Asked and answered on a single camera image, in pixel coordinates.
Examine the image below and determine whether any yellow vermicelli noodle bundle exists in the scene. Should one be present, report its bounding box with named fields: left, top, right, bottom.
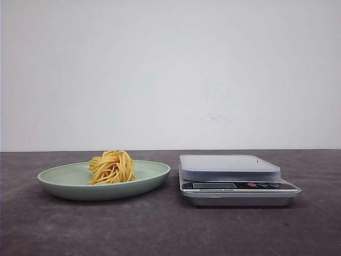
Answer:
left=87, top=150, right=136, bottom=185

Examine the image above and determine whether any silver digital kitchen scale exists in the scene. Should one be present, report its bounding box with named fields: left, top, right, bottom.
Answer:
left=179, top=155, right=301, bottom=207

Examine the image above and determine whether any light green round plate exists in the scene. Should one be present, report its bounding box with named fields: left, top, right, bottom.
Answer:
left=37, top=160, right=171, bottom=201

